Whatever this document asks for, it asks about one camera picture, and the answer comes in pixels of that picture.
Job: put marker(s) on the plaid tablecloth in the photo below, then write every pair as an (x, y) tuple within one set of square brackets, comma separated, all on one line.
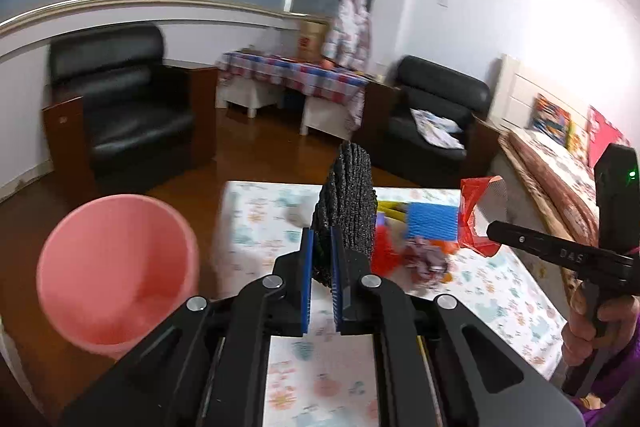
[(340, 86)]

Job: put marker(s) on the red foam net sleeve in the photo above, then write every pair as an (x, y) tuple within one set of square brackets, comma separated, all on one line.
[(384, 259)]

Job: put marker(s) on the colourful paper wrapper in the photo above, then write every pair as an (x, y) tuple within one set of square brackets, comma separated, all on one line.
[(427, 260)]

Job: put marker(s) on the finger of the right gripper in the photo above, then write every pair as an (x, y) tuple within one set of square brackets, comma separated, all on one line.
[(545, 246)]

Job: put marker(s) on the bed with brown blanket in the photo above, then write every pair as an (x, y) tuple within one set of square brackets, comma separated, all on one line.
[(551, 188)]

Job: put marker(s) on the black foam net sleeve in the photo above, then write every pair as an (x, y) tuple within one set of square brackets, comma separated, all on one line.
[(346, 201)]

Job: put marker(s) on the crumpled cloth on armchair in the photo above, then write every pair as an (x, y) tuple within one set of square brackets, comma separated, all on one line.
[(438, 131)]

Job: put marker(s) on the yellow plastic wrapper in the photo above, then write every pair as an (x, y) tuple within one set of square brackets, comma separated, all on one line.
[(393, 210)]

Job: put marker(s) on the red floral pillow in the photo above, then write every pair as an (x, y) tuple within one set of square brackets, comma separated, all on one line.
[(601, 133)]

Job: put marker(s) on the right hand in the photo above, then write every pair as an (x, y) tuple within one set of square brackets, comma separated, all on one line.
[(579, 333)]

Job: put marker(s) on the blue foam net sleeve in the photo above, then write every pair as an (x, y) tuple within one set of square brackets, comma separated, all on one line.
[(432, 221)]

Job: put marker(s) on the pink plastic trash bin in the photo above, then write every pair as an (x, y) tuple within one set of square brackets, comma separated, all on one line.
[(113, 269)]

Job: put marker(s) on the white wooden headboard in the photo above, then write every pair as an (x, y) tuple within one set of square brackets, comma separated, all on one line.
[(514, 96)]

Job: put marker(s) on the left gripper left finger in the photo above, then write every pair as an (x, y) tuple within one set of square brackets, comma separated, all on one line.
[(276, 304)]

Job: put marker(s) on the black leather armchair right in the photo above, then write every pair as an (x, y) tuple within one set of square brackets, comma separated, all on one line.
[(390, 134)]

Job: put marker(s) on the brown paper shopping bag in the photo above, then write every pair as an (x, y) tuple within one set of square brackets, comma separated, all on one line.
[(310, 40)]

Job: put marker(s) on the colourful striped pillow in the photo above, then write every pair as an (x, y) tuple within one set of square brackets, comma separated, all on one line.
[(550, 119)]

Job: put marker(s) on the white side table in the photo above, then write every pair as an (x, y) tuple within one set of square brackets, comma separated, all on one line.
[(310, 112)]

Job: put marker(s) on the red plastic bag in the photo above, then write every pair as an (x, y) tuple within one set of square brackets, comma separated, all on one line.
[(482, 200)]

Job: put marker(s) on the floral white tablecloth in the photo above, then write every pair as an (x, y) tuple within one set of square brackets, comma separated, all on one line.
[(325, 379)]

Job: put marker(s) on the black leather armchair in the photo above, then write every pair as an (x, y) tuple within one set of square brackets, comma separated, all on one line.
[(118, 118), (390, 134)]

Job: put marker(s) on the pink white puffer jacket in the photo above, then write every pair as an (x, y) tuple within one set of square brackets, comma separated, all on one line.
[(347, 43)]

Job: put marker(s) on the orange fruit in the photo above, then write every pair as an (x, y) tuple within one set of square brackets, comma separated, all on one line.
[(327, 64)]

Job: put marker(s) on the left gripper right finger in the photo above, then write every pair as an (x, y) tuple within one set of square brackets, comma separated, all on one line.
[(366, 304)]

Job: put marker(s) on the black leather armchair left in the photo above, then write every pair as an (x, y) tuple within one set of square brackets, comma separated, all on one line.
[(118, 118)]

